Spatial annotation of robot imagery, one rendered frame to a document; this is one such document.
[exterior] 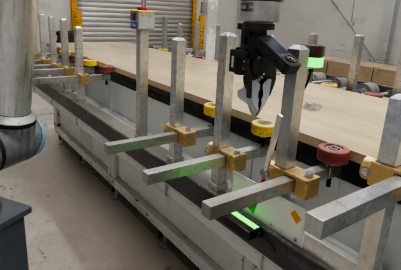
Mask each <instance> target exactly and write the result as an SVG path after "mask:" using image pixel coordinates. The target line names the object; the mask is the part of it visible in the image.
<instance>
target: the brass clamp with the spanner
mask: <svg viewBox="0 0 401 270"><path fill-rule="evenodd" d="M269 169H270V170H271V173H272V175H271V177H269V180H271V179H275V178H278V177H281V176H284V175H286V176H288V177H290V178H292V179H294V180H295V181H294V190H293V191H292V192H290V194H292V195H294V196H296V197H298V198H300V199H302V200H304V201H306V200H308V199H311V198H313V197H316V196H318V192H319V184H320V177H319V176H317V175H315V174H313V176H314V178H312V179H309V178H306V177H305V176H304V175H305V174H306V170H304V169H302V168H299V167H297V166H295V167H291V168H289V169H283V168H281V167H279V166H277V165H275V160H271V163H270V166H269Z"/></svg>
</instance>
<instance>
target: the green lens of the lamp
mask: <svg viewBox="0 0 401 270"><path fill-rule="evenodd" d="M323 61H324V57H323V58H310V57H309V60H308V66H307V67H323Z"/></svg>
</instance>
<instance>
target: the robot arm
mask: <svg viewBox="0 0 401 270"><path fill-rule="evenodd" d="M281 2H282V0H240V12H239V20H242V21H245V22H243V23H238V24H237V29H240V30H242V31H241V40H240V47H236V49H230V62H229V71H230V72H234V73H235V74H236V75H243V83H244V86H243V88H240V89H238V91H237V96H238V97H239V98H240V99H241V100H242V101H244V102H245V103H247V105H248V108H249V110H250V113H251V114H252V116H254V117H255V116H258V115H259V113H260V111H261V110H262V108H263V107H264V105H265V103H266V102H267V100H268V98H269V96H270V94H271V93H272V89H273V87H274V84H275V81H276V68H277V69H278V70H279V71H280V72H281V73H282V74H283V75H288V74H296V73H297V71H298V69H299V68H300V66H301V63H300V62H299V61H298V60H297V59H296V58H295V57H294V56H293V55H291V54H290V53H289V52H288V51H287V50H286V49H285V48H284V47H283V46H282V45H281V44H280V43H279V42H278V41H276V40H275V39H274V38H273V37H272V36H271V35H267V30H274V28H275V24H273V22H275V23H278V22H280V14H281V7H282V3H281ZM38 8H39V0H0V171H1V170H3V169H6V168H8V167H10V166H13V165H16V164H17V163H20V162H23V161H25V160H29V159H31V158H32V157H33V156H35V155H37V154H38V153H40V152H41V151H42V149H43V147H44V145H45V141H46V133H45V129H44V126H43V124H41V123H40V122H39V119H38V118H37V116H36V114H35V113H34V112H33V111H32V110H31V105H32V89H33V73H34V65H35V49H36V33H37V24H38ZM232 56H234V60H233V67H231V65H232Z"/></svg>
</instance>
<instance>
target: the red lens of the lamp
mask: <svg viewBox="0 0 401 270"><path fill-rule="evenodd" d="M306 47H307V48H308V49H309V50H310V52H309V56H311V57H324V56H325V48H326V47H325V46H324V47H317V46H306Z"/></svg>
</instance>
